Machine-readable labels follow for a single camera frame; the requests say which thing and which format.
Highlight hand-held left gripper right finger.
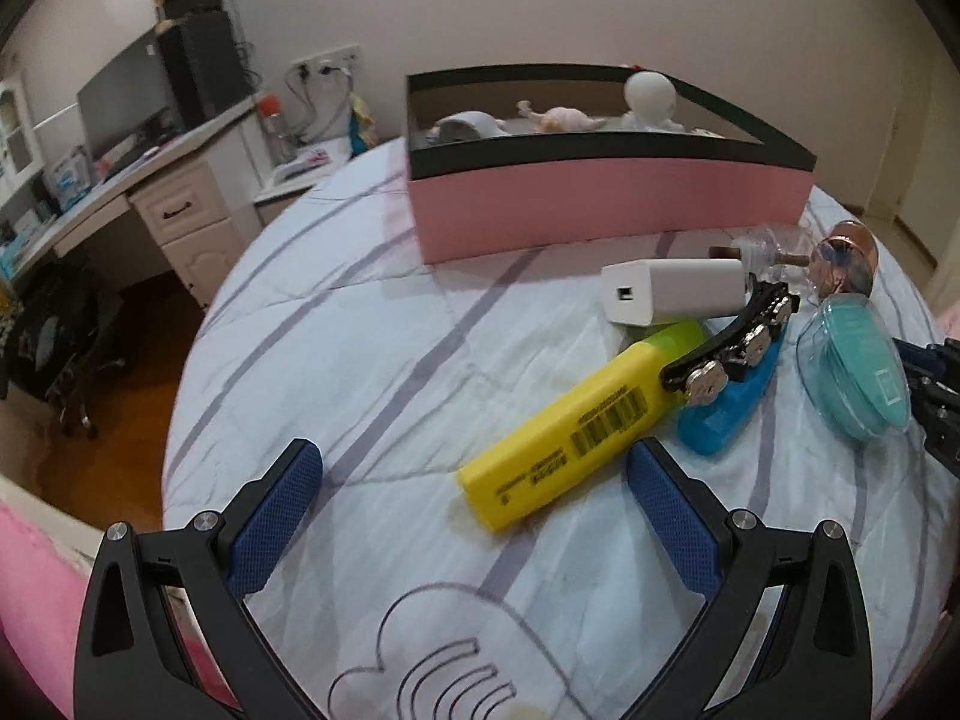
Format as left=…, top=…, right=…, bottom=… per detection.
left=626, top=439, right=875, bottom=720

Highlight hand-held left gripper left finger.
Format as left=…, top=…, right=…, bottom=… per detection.
left=73, top=439, right=331, bottom=720

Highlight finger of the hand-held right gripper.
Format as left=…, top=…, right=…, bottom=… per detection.
left=906, top=371, right=960, bottom=475
left=894, top=340, right=960, bottom=372

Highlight teal round case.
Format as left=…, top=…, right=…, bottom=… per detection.
left=796, top=292, right=914, bottom=442

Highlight blue plastic toy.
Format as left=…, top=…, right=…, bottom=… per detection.
left=677, top=326, right=788, bottom=457

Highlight black jingle stick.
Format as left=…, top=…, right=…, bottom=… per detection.
left=660, top=281, right=802, bottom=400

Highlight yellow highlighter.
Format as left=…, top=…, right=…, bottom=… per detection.
left=457, top=319, right=710, bottom=533

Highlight white charger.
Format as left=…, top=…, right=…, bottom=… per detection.
left=600, top=257, right=751, bottom=331

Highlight pink box with black rim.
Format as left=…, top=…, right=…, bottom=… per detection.
left=405, top=64, right=818, bottom=267

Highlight white tape roll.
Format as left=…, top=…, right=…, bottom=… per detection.
left=430, top=111, right=512, bottom=147

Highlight striped white tablecloth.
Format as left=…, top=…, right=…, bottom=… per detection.
left=161, top=135, right=942, bottom=720

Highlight pink blanket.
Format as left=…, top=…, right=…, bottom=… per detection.
left=0, top=495, right=106, bottom=698

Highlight black office chair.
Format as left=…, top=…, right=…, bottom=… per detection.
left=0, top=262, right=125, bottom=440

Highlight white desk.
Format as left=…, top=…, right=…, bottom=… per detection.
left=0, top=94, right=265, bottom=310

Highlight white nightstand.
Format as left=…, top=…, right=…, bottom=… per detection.
left=255, top=144, right=353, bottom=227

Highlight bottle with orange cap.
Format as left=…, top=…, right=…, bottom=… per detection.
left=259, top=94, right=290, bottom=166

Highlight black keyboard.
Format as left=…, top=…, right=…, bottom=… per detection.
left=97, top=135, right=163, bottom=173

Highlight blue white box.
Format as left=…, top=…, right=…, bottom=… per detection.
left=45, top=146, right=98, bottom=207

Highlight colourful snack bag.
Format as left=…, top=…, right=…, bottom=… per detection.
left=346, top=94, right=377, bottom=155

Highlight black computer monitor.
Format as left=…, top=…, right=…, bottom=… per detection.
left=75, top=37, right=178, bottom=166

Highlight black computer tower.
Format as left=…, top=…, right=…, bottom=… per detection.
left=157, top=11, right=253, bottom=132

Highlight white glass-door cabinet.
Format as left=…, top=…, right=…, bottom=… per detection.
left=0, top=75, right=40, bottom=181

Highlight black power cables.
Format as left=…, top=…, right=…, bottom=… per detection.
left=283, top=64, right=353, bottom=145

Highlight white wall power outlet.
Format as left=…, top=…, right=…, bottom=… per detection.
left=289, top=45, right=362, bottom=80

